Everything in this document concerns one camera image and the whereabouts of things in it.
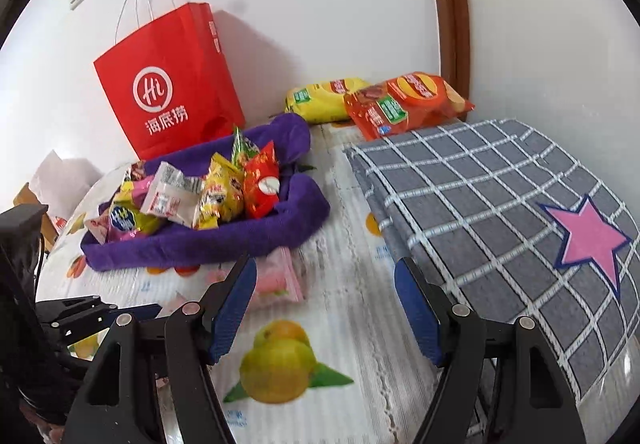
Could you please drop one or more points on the purple felt basket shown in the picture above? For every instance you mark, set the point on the purple felt basket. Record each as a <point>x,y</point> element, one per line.
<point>295,209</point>

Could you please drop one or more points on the large pink snack bag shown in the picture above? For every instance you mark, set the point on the large pink snack bag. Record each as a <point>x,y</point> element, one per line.
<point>100,229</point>

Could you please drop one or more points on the pink grey snack packet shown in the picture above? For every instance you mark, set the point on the pink grey snack packet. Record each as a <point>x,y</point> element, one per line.
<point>135,171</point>

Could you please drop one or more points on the grey checked cloth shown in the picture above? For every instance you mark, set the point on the grey checked cloth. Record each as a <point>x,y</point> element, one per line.
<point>475,204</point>

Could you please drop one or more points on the yellow chip bag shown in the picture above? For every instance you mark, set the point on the yellow chip bag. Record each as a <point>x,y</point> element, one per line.
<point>320,101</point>

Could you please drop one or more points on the red paper bag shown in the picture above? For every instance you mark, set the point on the red paper bag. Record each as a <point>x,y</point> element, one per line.
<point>165,74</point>

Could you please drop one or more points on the green snack packet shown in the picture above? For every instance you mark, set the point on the green snack packet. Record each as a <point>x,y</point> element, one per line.
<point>242,149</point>

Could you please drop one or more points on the pink peach snack packet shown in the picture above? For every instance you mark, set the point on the pink peach snack packet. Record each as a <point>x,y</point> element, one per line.
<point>280,279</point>

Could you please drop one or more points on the orange chip bag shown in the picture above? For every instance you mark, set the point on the orange chip bag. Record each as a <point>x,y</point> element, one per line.
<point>410,104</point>

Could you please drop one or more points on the fruit print tablecloth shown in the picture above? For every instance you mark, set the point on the fruit print tablecloth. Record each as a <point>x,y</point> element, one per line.
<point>340,324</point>

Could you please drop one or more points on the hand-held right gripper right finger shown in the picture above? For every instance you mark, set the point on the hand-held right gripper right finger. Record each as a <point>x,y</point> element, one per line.
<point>415,309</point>

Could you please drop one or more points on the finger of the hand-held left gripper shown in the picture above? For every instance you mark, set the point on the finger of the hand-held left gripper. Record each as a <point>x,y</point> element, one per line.
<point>100,319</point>

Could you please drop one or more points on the yellow blue snack packet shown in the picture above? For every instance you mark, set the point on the yellow blue snack packet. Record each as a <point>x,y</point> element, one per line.
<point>130,219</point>

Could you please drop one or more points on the cardboard box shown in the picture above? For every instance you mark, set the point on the cardboard box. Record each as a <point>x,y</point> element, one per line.
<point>50,229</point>

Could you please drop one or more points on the white red label snack packet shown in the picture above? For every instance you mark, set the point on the white red label snack packet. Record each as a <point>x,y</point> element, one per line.
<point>167,196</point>

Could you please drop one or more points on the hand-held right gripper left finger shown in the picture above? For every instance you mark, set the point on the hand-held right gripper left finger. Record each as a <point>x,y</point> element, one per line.
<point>235,304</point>

